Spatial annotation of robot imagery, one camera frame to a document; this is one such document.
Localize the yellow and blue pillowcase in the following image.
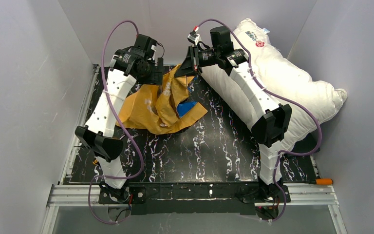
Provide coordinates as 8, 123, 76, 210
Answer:
119, 65, 207, 135

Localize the white pillow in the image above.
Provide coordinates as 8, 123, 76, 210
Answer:
200, 18, 348, 153

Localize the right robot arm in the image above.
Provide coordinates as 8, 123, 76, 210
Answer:
174, 26, 292, 186

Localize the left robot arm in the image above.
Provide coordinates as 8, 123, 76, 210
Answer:
75, 34, 164, 189

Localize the black plate on table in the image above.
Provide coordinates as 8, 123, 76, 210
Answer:
291, 133, 317, 154

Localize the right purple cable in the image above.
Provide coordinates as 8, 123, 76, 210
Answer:
193, 19, 323, 223

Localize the purple cable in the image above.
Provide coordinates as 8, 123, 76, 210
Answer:
193, 19, 323, 223
87, 19, 146, 225

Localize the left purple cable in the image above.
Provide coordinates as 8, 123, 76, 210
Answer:
87, 19, 146, 225

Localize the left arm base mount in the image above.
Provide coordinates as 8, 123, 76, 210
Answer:
98, 182, 147, 204

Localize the aluminium frame rail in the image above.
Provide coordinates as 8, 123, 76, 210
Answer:
40, 64, 100, 234

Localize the orange handled tool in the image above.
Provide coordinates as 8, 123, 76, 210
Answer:
288, 178, 333, 186

